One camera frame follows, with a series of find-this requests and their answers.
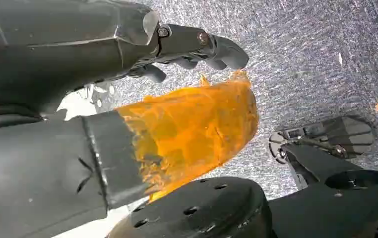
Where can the white paper scrap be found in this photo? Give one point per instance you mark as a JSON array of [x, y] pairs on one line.
[[340, 58]]

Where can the black round perforated robot leg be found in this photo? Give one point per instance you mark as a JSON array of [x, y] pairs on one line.
[[202, 210]]

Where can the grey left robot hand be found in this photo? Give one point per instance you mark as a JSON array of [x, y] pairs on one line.
[[44, 170]]

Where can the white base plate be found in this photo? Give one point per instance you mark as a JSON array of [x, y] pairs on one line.
[[77, 103]]

